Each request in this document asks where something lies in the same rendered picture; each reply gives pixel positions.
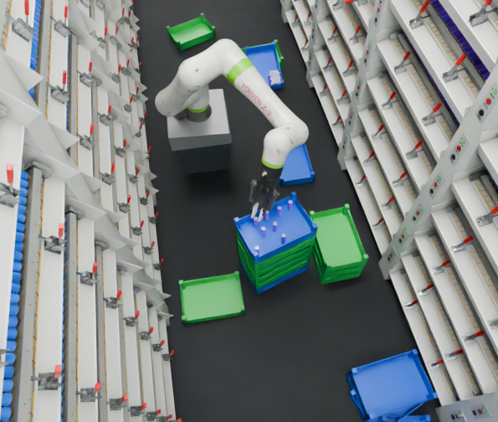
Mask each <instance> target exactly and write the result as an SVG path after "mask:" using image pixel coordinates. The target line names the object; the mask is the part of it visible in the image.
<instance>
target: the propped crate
mask: <svg viewBox="0 0 498 422"><path fill-rule="evenodd" d="M245 55H246V56H247V57H248V58H249V60H250V61H251V63H252V64H253V65H254V67H255V68H256V69H257V70H258V71H259V73H260V74H261V76H262V77H263V79H264V80H265V82H266V83H267V84H268V86H269V87H270V88H271V89H272V90H275V89H280V88H283V85H284V80H283V78H282V74H281V71H280V64H279V60H278V57H277V53H276V49H275V42H272V44H267V45H262V46H257V47H252V48H249V46H245ZM273 70H274V71H276V70H278V72H280V77H281V78H280V83H281V84H280V85H270V84H269V82H270V81H269V80H268V78H269V73H270V71H273Z"/></svg>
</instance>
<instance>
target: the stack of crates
mask: <svg viewBox="0 0 498 422"><path fill-rule="evenodd" d="M309 217H310V219H311V221H312V222H313V224H314V223H316V224H317V226H318V228H317V231H316V238H315V242H314V245H313V250H312V256H313V259H314V262H315V265H316V270H317V273H318V276H319V278H320V282H321V284H322V285H323V284H326V283H331V282H335V281H339V280H346V279H351V278H355V277H359V275H360V274H361V272H362V269H363V267H364V266H365V264H366V263H367V260H368V258H369V257H368V255H366V253H365V250H364V249H363V246H362V242H361V240H360V238H359V235H358V232H357V229H356V226H355V224H354V222H353V219H352V216H351V213H350V211H349V204H345V205H344V207H343V208H334V209H330V210H326V211H321V212H317V213H314V211H310V213H309Z"/></svg>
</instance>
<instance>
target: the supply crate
mask: <svg viewBox="0 0 498 422"><path fill-rule="evenodd" d="M289 200H292V201H293V203H292V210H288V203H289ZM278 206H281V216H280V217H278V216H277V208H278ZM260 211H261V209H260V210H257V212H256V215H255V216H254V217H257V218H258V220H259V215H260ZM251 215H252V214H248V215H246V216H244V217H243V218H241V219H239V218H238V217H237V218H235V219H234V227H235V229H236V230H237V232H238V234H239V237H240V238H241V240H242V241H243V243H244V246H245V247H246V249H247V251H248V252H249V254H250V256H251V258H252V260H253V262H254V263H255V264H257V263H259V262H260V261H262V260H266V259H268V258H269V257H271V256H273V255H276V254H278V253H279V252H281V251H283V250H286V249H288V248H290V247H292V246H294V245H296V244H299V243H300V242H302V241H304V240H306V239H309V238H310V237H313V236H315V235H316V231H317V228H318V226H317V224H316V223H314V224H313V222H312V221H311V219H310V217H309V216H308V214H307V213H306V211H305V210H304V209H303V207H302V206H301V204H300V202H299V201H298V199H297V198H296V193H295V191H294V192H292V193H290V196H289V197H287V198H283V199H281V200H280V201H278V202H275V204H274V206H273V208H272V209H271V210H270V216H269V220H265V216H263V219H262V220H261V221H260V222H258V227H254V218H251ZM273 222H276V223H277V231H276V232H273ZM262 227H265V237H262V236H261V228H262ZM282 234H285V235H286V238H285V243H284V244H282V243H281V236H282ZM255 246H259V253H258V252H257V251H255Z"/></svg>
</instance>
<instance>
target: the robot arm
mask: <svg viewBox="0 0 498 422"><path fill-rule="evenodd" d="M220 75H224V76H225V77H226V78H227V79H228V80H229V81H230V82H231V83H232V84H233V85H234V86H235V87H236V88H237V89H238V90H239V91H240V92H241V93H242V94H243V95H245V96H246V97H247V98H248V99H249V100H250V101H251V102H252V103H253V104H254V105H255V106H256V107H257V108H258V109H259V110H260V111H261V112H262V113H263V115H264V116H265V117H266V118H267V119H268V121H269V122H270V123H271V125H272V126H273V127H274V129H273V130H271V131H269V132H268V133H267V134H266V136H265V138H264V151H263V155H262V158H261V162H260V165H259V179H258V180H257V181H255V179H254V180H253V181H251V182H250V184H251V189H250V195H249V201H250V202H251V203H252V204H253V205H252V208H251V209H252V210H253V212H252V215H251V218H253V217H254V216H255V215H256V212H257V208H258V206H259V203H258V201H259V197H260V195H261V193H264V207H263V208H262V209H261V211H260V215H259V220H258V222H260V221H261V220H262V219H263V216H265V215H266V213H267V211H268V212H269V211H270V210H271V209H272V208H273V206H274V204H275V201H276V199H277V197H278V196H279V195H280V192H277V191H276V190H275V185H276V183H277V179H278V178H280V176H281V173H282V171H283V167H284V165H285V160H286V158H287V156H288V154H289V153H290V152H291V151H292V150H293V149H295V148H297V147H299V146H301V145H303V144H304V143H305V142H306V140H307V138H308V136H309V131H308V128H307V126H306V124H305V123H304V122H303V121H302V120H301V119H299V118H298V117H297V116H296V115H295V114H294V113H293V112H292V111H291V110H290V109H289V108H288V107H287V106H286V105H285V104H284V103H283V102H282V101H281V100H280V99H279V97H278V96H277V95H276V94H275V93H274V91H272V89H271V88H270V87H269V86H268V84H267V83H266V82H265V80H264V79H263V77H262V76H261V74H260V73H259V71H258V70H257V69H256V68H255V67H254V65H253V64H252V63H251V61H250V60H249V58H248V57H247V56H246V55H245V53H244V52H243V51H242V50H241V49H240V47H239V46H238V45H237V44H236V43H235V42H234V41H232V40H230V39H220V40H219V41H218V42H216V43H215V44H213V45H212V46H211V47H209V48H208V49H206V50H205V51H203V52H202V53H200V54H197V55H195V56H193V57H192V58H189V59H186V60H184V61H183V62H182V63H181V65H180V67H179V69H178V72H177V75H176V77H175V78H174V80H173V81H172V83H171V84H170V85H169V86H168V87H167V88H165V89H164V90H161V91H160V92H159V93H158V94H157V97H156V100H155V104H156V108H157V110H158V111H159V112H160V113H161V114H163V115H164V116H175V115H177V116H178V119H179V120H183V119H184V118H187V119H188V120H190V121H192V122H203V121H206V120H207V119H208V118H209V117H210V116H211V114H212V108H211V106H210V105H209V89H208V84H209V83H210V82H211V81H212V80H214V79H215V78H217V77H218V76H220ZM256 185H257V186H258V189H259V190H258V192H257V194H256V196H255V197H254V195H255V190H256ZM271 193H274V194H273V196H274V197H273V198H272V199H271V202H270V205H269V201H270V194H271Z"/></svg>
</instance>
